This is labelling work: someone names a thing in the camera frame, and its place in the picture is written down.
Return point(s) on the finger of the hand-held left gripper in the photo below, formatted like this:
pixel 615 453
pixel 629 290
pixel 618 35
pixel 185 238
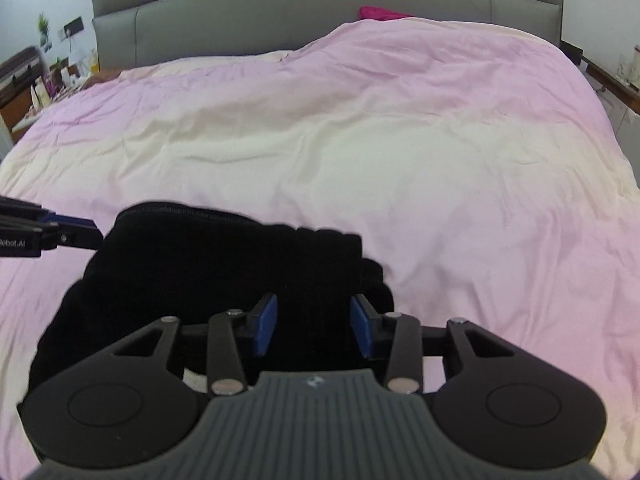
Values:
pixel 80 234

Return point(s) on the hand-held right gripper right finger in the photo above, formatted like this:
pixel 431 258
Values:
pixel 364 325

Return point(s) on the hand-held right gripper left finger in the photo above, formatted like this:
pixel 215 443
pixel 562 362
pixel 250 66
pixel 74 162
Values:
pixel 265 324

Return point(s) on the black pants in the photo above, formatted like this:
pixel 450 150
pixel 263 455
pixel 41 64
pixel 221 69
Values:
pixel 210 280

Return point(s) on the cluttered wooden nightstand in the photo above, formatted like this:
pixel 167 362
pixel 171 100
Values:
pixel 25 105

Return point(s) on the cluster of cosmetic bottles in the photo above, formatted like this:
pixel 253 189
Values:
pixel 60 80

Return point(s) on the brown cloth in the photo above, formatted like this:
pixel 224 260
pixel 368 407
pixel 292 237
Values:
pixel 102 79

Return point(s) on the pink floral quilt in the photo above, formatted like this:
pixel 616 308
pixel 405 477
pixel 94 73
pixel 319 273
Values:
pixel 380 160

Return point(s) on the small green plant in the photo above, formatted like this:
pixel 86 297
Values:
pixel 45 27

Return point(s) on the grey upholstered bed headboard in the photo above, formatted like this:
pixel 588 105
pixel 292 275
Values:
pixel 280 15

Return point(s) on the magenta cloth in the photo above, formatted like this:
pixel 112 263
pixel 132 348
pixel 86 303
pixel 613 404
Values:
pixel 381 13

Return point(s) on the white nightstand with wooden top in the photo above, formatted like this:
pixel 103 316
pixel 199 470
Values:
pixel 612 95

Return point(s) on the clear drinking glass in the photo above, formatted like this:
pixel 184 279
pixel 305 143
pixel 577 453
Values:
pixel 625 67

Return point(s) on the black wall switch panel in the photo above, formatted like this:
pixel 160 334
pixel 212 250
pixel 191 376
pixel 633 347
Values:
pixel 73 27

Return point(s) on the black wall socket panel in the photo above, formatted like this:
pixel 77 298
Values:
pixel 573 52

